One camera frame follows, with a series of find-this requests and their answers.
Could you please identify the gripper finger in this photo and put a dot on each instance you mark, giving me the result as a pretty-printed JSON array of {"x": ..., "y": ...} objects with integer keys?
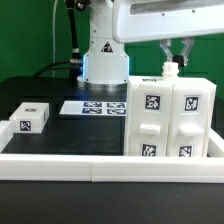
[
  {"x": 182, "y": 58},
  {"x": 165, "y": 44}
]

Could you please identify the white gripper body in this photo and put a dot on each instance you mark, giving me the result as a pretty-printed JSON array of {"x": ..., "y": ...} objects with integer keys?
[{"x": 147, "y": 20}]

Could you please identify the white cabinet door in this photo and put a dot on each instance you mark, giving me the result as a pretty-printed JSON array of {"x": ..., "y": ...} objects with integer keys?
[
  {"x": 148, "y": 118},
  {"x": 188, "y": 122}
]

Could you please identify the white cabinet body box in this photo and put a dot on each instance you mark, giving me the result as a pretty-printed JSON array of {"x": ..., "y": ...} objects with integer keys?
[{"x": 170, "y": 75}]

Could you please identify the small white cabinet top block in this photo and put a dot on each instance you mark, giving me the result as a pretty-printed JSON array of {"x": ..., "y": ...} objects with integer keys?
[{"x": 30, "y": 117}]

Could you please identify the white marker base plate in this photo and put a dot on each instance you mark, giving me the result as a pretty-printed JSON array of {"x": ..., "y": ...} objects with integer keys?
[{"x": 93, "y": 108}]

